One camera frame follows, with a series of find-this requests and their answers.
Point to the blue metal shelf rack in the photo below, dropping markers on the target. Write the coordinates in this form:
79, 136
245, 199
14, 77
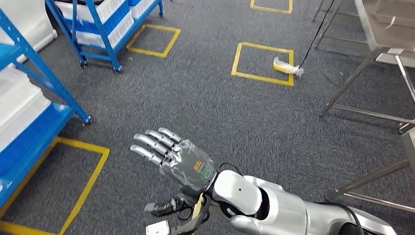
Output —
97, 32
42, 68

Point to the white paper label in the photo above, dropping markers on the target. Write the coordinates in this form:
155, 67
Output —
395, 51

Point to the yellow item in clear bag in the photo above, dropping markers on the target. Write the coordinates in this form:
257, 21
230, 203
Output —
287, 67

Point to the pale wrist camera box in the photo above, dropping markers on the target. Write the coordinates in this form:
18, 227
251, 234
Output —
157, 228

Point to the blue plastic bin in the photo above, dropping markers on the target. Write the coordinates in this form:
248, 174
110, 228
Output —
35, 142
134, 2
118, 21

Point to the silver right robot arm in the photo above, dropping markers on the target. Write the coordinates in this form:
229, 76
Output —
285, 211

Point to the stainless steel table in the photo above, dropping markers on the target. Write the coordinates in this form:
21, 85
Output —
366, 22

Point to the white board panel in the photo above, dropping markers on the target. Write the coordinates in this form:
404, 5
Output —
395, 60

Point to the black plastic part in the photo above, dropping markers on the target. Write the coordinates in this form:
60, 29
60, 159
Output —
81, 1

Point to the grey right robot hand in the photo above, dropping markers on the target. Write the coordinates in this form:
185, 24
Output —
188, 168

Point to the black camera bracket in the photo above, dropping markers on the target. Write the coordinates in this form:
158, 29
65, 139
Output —
194, 220

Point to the stainless steel workbench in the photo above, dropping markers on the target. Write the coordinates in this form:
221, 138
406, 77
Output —
373, 176

